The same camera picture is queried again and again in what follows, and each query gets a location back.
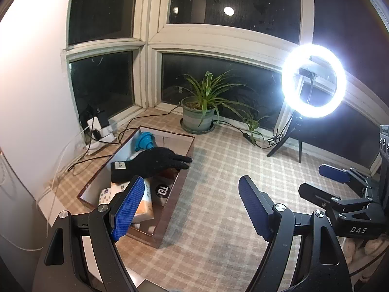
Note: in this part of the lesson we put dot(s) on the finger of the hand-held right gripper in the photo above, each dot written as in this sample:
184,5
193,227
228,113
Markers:
313,193
334,173

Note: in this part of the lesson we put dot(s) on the white power strip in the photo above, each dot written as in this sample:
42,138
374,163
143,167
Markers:
105,132

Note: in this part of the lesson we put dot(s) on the black power adapter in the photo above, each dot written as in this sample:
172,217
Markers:
101,117

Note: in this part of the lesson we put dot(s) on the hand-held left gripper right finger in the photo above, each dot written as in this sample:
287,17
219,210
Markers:
253,206

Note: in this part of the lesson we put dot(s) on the blue funnel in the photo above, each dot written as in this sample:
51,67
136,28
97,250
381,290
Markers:
145,141

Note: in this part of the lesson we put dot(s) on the brown pack black round label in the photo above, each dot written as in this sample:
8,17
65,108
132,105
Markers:
160,192

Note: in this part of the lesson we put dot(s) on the white dotted pocket tissue pack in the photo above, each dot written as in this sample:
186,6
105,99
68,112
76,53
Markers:
106,196

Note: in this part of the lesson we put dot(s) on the red cardboard box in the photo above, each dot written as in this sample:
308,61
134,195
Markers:
173,194

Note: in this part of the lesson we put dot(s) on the potted green plant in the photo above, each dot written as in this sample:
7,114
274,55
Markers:
197,115

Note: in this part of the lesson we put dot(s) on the small green plantlet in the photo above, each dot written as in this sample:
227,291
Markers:
252,124

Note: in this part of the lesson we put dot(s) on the black knit glove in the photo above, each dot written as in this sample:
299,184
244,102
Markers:
149,164

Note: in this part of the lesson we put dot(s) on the beige tissue pack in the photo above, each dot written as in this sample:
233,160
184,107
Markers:
147,210

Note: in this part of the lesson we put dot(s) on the person's right hand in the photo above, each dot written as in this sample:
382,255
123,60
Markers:
370,246

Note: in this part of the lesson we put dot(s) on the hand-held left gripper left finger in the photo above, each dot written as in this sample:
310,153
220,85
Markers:
126,206

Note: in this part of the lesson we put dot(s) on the person's right forearm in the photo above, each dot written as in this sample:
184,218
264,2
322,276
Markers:
364,267

